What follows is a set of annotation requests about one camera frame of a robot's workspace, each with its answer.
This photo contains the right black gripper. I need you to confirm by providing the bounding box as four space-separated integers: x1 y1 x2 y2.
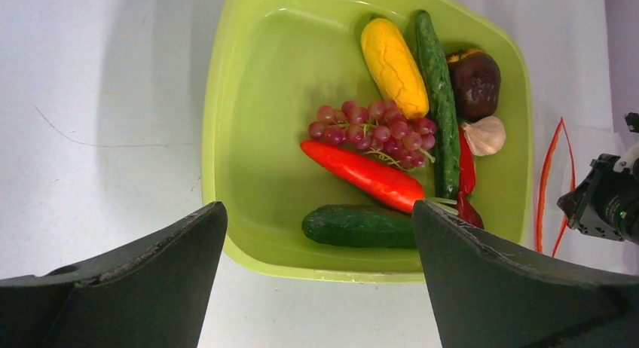
557 143 638 245

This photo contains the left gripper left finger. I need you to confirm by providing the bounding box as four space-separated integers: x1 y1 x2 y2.
1 202 228 347

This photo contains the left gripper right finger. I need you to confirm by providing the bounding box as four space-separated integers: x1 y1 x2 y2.
412 200 638 347

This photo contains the clear zip bag orange zipper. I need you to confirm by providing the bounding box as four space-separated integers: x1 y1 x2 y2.
534 117 615 259

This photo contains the orange carrot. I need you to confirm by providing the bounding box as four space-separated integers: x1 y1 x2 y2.
300 140 426 214

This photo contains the long green cucumber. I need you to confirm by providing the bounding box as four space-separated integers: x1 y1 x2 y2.
415 10 460 200

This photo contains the red chili pepper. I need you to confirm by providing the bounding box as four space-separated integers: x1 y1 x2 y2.
458 126 476 195

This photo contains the white garlic bulb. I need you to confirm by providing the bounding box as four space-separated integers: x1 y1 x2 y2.
460 116 506 157

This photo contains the short dark green cucumber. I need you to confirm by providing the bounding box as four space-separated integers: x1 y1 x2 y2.
301 204 417 249

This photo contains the dark purple mangosteen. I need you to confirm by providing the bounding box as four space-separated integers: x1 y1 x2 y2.
446 48 501 122

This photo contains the red grape bunch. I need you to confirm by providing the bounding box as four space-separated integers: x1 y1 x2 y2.
307 100 437 171

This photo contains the yellow corn cob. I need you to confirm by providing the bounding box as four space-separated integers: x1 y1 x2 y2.
360 17 430 120

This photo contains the lime green plastic basin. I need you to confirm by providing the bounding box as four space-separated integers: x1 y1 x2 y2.
202 0 533 282

